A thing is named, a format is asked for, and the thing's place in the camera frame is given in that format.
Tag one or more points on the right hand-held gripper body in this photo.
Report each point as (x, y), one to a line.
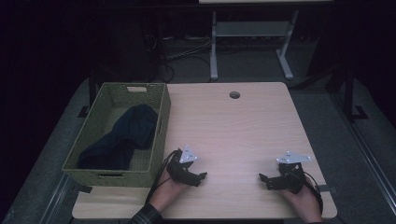
(291, 179)

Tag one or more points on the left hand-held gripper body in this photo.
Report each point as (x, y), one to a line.
(179, 169)

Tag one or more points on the dark blue knitted garment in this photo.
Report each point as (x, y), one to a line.
(130, 133)

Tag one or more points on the green woven basket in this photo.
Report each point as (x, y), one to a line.
(102, 124)

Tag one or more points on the person's left hand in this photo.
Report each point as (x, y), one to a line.
(168, 193)

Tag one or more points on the person's right hand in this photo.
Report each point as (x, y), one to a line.
(303, 203)

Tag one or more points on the grey tape strip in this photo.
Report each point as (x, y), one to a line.
(325, 188)

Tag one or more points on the black tape strip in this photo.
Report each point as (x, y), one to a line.
(84, 188)

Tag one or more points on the black stand leg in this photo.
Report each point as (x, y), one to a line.
(91, 90)
(348, 93)

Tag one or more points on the white metal stand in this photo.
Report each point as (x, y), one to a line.
(249, 29)

